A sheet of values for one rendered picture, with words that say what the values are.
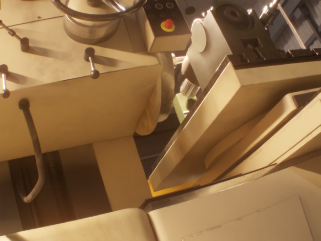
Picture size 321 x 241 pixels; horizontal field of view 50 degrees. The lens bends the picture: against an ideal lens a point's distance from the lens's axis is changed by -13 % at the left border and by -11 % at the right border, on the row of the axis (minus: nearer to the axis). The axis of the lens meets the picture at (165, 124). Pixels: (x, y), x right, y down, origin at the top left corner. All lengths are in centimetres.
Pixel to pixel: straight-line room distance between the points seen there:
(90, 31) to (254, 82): 60
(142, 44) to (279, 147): 64
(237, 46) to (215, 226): 66
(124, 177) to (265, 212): 81
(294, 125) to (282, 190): 26
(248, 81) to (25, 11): 90
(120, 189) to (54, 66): 78
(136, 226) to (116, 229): 7
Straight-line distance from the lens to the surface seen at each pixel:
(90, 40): 139
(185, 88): 197
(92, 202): 183
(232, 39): 144
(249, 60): 141
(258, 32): 154
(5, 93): 126
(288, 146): 139
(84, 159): 189
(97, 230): 118
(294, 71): 145
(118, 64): 137
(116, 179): 188
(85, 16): 118
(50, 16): 150
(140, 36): 146
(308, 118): 127
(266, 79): 135
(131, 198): 186
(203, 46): 158
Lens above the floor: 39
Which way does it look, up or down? 20 degrees up
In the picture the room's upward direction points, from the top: 19 degrees counter-clockwise
